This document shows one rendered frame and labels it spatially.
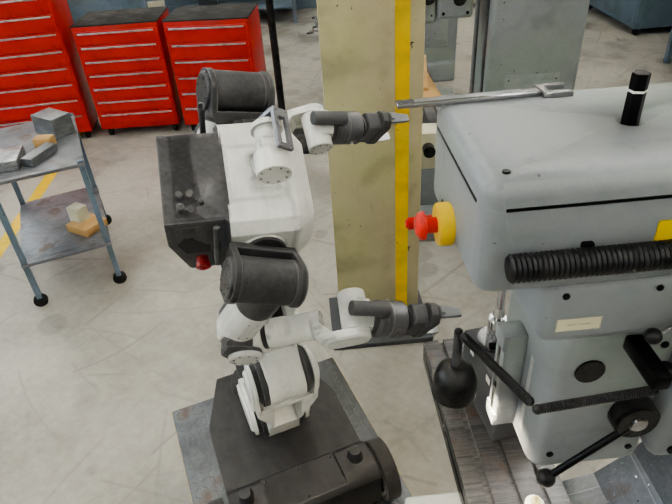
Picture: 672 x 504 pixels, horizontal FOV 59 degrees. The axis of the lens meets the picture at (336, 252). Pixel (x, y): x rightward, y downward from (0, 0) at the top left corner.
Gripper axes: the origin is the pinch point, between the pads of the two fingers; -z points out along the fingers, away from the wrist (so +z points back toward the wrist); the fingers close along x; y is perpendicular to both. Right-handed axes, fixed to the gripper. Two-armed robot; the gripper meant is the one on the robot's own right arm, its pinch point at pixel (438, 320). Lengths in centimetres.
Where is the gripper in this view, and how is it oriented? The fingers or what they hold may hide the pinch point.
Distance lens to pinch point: 149.1
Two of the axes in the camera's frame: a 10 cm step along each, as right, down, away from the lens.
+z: -9.1, -0.8, -4.1
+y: -1.3, -8.8, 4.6
